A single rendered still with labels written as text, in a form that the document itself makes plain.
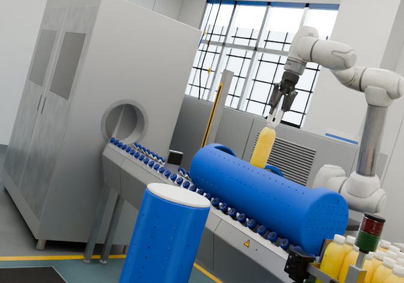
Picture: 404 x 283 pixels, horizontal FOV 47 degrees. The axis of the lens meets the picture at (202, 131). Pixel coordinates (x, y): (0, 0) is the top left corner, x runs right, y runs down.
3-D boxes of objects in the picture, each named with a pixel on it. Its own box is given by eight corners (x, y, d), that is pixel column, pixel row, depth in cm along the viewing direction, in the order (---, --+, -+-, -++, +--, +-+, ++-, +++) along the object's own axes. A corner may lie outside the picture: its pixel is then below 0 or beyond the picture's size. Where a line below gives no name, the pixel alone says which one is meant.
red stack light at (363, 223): (367, 228, 140) (371, 216, 140) (385, 237, 135) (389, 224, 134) (354, 226, 136) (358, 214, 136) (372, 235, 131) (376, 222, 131)
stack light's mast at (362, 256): (356, 263, 141) (372, 213, 140) (374, 272, 135) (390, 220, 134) (343, 262, 137) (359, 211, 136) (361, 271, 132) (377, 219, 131)
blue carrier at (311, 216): (224, 193, 274) (236, 146, 271) (339, 256, 202) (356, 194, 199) (184, 189, 258) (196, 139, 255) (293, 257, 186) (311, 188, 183)
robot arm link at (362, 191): (348, 202, 263) (386, 215, 249) (335, 208, 252) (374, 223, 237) (373, 65, 244) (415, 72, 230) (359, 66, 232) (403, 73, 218)
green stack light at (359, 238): (362, 244, 140) (367, 228, 140) (380, 253, 135) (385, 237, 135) (349, 243, 137) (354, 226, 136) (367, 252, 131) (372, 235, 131)
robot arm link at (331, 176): (317, 197, 274) (326, 161, 272) (345, 207, 263) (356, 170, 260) (304, 198, 262) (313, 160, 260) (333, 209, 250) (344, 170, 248)
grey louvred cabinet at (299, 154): (181, 222, 551) (216, 104, 542) (336, 318, 394) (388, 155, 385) (145, 220, 515) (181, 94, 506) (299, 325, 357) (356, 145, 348)
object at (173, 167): (174, 175, 303) (181, 152, 302) (177, 176, 300) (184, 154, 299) (161, 172, 298) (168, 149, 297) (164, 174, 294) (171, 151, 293)
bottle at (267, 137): (263, 169, 202) (278, 128, 200) (248, 163, 203) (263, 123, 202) (265, 167, 209) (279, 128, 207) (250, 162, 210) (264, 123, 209)
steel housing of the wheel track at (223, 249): (127, 185, 375) (139, 144, 372) (330, 340, 196) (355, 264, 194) (94, 179, 358) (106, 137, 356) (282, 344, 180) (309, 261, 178)
